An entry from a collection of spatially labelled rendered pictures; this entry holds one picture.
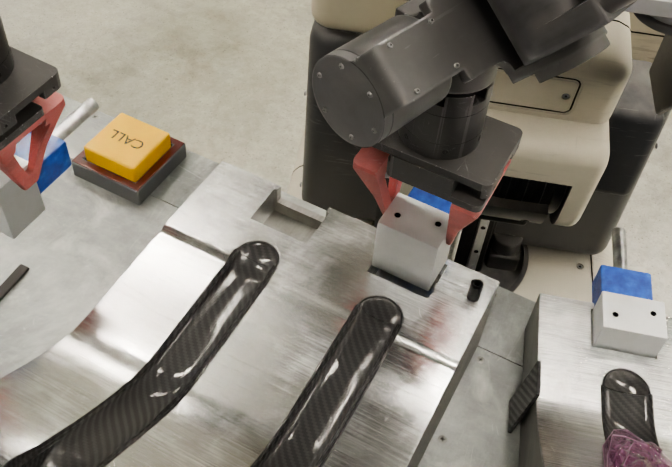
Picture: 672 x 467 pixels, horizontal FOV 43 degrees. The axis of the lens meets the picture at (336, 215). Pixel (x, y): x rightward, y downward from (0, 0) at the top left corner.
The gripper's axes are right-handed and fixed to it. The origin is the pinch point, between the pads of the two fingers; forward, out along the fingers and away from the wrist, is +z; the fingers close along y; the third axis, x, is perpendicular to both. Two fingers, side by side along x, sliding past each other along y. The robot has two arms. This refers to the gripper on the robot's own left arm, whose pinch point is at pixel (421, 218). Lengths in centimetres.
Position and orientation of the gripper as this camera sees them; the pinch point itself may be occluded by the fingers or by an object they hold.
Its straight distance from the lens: 65.2
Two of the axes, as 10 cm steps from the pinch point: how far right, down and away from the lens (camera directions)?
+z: -0.6, 6.6, 7.5
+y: 8.8, 3.9, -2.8
